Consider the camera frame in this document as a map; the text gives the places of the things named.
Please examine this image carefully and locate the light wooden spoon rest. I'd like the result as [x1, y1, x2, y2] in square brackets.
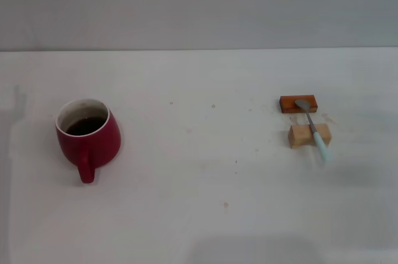
[287, 123, 331, 149]

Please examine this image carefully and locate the red ceramic mug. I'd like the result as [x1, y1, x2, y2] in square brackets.
[55, 98, 123, 184]

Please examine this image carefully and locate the blue-handled metal spoon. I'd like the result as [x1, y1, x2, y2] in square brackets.
[294, 99, 333, 164]

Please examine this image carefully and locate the dark orange wooden block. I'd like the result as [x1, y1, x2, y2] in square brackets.
[279, 95, 319, 115]

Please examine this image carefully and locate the dark coffee liquid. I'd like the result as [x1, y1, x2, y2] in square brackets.
[64, 115, 108, 137]

